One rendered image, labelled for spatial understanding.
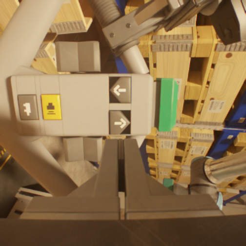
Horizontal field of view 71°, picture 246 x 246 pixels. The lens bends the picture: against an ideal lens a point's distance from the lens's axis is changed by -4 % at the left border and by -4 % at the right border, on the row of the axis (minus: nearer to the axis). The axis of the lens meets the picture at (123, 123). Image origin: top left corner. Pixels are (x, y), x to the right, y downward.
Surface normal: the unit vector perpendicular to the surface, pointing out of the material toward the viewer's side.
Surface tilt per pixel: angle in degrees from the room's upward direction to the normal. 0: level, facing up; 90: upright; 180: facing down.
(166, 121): 74
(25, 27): 69
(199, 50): 90
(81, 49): 91
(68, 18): 90
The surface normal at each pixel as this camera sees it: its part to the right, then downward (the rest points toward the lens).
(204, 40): -0.25, 0.21
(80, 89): 0.02, 0.25
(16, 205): -0.13, -0.71
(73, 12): -0.18, 0.84
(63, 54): 0.31, 0.25
